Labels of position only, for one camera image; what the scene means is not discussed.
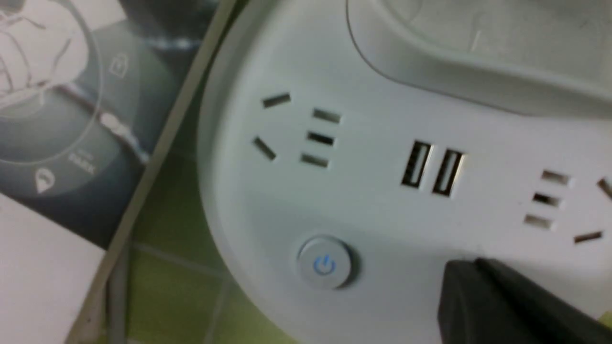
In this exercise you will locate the self-driving textbook, white cover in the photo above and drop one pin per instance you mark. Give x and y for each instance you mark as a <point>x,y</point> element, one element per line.
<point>93,94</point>

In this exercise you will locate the white desk lamp with sockets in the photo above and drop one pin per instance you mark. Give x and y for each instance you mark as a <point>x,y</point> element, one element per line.
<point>348,149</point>

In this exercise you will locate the green checkered tablecloth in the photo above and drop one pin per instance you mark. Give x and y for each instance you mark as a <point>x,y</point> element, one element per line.
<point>179,290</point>

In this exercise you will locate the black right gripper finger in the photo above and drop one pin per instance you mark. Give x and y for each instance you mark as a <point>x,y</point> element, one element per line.
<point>484,301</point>

